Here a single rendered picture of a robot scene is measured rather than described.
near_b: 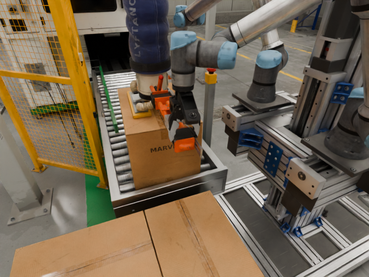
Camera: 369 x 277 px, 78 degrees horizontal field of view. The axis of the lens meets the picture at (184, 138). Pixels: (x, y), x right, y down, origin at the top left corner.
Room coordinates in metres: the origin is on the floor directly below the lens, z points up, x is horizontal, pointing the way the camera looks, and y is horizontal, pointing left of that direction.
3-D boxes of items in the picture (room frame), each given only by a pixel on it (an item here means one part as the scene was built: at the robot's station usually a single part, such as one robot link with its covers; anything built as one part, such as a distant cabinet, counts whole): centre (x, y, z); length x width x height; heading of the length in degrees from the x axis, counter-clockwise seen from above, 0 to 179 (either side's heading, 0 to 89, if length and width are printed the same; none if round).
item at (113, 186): (1.90, 0.79, 0.50); 2.31 x 0.05 x 0.19; 21
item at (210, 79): (1.65, -0.20, 0.50); 0.07 x 0.07 x 1.00; 21
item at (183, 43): (0.70, 0.00, 1.38); 0.09 x 0.08 x 0.11; 76
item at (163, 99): (1.02, 0.11, 1.08); 0.10 x 0.08 x 0.06; 107
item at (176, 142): (0.69, 0.01, 1.08); 0.08 x 0.07 x 0.05; 17
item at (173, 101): (0.71, 0.01, 1.22); 0.09 x 0.08 x 0.12; 18
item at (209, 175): (0.93, 0.06, 0.58); 0.70 x 0.03 x 0.06; 111
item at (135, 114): (1.23, 0.28, 0.98); 0.34 x 0.10 x 0.05; 17
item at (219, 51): (0.70, -0.10, 1.38); 0.11 x 0.11 x 0.08; 76
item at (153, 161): (1.26, 0.18, 0.75); 0.60 x 0.40 x 0.40; 18
